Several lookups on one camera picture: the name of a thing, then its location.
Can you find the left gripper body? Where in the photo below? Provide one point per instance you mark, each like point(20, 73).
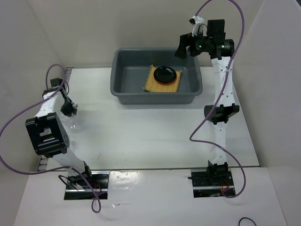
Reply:
point(68, 107)

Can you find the orange plastic plate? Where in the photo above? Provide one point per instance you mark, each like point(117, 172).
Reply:
point(165, 83)

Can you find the black plate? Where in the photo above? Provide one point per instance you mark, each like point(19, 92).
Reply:
point(165, 74)

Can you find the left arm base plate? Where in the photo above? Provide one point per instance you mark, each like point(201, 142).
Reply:
point(100, 184)

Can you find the clear plastic cup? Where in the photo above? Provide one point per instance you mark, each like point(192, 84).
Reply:
point(68, 121)

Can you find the grey plastic bin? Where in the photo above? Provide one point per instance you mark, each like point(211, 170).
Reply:
point(131, 68)

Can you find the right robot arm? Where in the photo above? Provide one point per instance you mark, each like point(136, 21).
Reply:
point(221, 52)

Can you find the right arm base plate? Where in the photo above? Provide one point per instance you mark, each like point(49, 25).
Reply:
point(203, 186)

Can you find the bamboo mat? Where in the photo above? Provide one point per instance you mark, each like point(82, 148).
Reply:
point(151, 85)

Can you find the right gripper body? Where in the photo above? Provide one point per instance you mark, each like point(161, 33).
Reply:
point(200, 42)

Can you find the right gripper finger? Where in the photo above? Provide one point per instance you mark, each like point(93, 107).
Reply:
point(194, 51)
point(184, 42)

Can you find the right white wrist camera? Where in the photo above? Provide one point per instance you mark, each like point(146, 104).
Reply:
point(197, 22)

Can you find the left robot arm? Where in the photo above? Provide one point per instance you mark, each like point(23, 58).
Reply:
point(49, 137)

